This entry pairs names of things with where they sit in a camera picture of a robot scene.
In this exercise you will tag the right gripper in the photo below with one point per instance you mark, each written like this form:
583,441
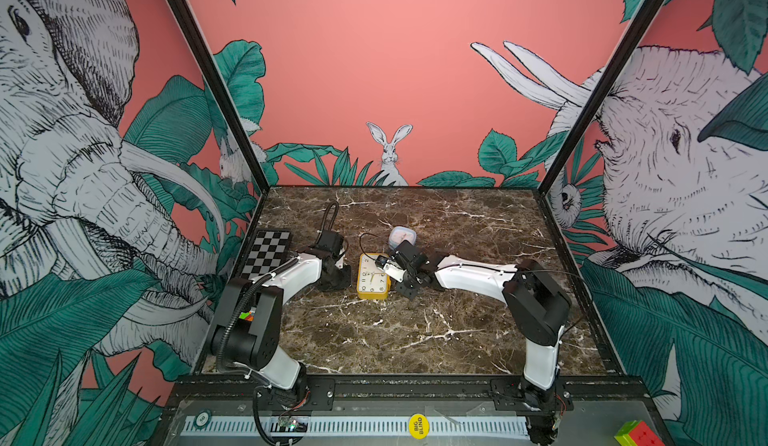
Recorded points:
401,290

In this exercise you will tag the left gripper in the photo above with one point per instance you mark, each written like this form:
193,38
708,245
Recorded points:
346,283

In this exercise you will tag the yellow alarm clock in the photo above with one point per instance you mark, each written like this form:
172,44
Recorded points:
372,282

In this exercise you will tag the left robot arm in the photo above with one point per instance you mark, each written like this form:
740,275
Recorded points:
245,333

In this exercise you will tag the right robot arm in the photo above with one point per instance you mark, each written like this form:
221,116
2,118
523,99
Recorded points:
539,306

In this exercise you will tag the blue alarm clock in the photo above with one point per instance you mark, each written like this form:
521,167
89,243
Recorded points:
400,234

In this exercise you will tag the checkerboard calibration card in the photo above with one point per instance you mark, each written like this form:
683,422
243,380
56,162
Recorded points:
268,251

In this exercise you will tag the yellow big blind chip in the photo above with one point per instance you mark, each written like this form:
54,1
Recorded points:
418,426

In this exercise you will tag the small circuit board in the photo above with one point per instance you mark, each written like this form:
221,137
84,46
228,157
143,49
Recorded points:
291,425

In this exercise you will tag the small round dial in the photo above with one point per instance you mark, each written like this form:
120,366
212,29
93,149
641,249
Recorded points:
202,419

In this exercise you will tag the colourful puzzle cube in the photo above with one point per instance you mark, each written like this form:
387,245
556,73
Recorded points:
637,433

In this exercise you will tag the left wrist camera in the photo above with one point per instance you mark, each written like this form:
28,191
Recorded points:
330,241

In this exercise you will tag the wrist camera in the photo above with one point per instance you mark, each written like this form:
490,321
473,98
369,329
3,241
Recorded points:
390,267
330,241

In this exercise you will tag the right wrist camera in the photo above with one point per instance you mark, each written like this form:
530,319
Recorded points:
390,267

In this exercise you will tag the white slotted cable duct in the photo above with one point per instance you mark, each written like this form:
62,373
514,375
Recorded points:
507,427

